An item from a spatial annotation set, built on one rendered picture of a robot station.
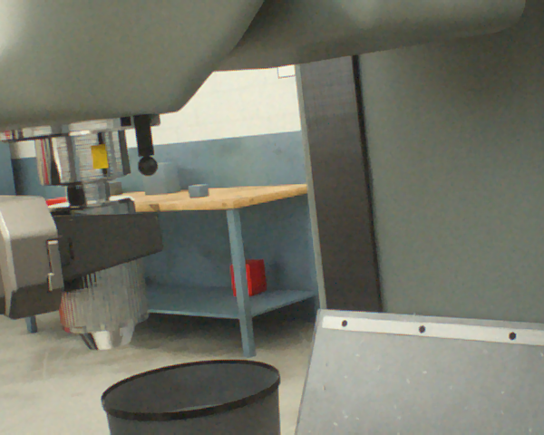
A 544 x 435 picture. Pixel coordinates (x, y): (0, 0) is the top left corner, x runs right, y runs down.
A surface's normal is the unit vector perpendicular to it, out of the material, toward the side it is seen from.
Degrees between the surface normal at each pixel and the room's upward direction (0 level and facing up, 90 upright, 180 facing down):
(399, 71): 90
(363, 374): 64
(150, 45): 123
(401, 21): 135
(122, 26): 118
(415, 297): 90
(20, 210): 44
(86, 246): 89
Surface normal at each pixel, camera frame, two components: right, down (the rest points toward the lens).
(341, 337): -0.65, -0.30
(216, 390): -0.17, 0.06
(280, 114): -0.66, 0.15
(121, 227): 0.48, 0.03
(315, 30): -0.39, 0.81
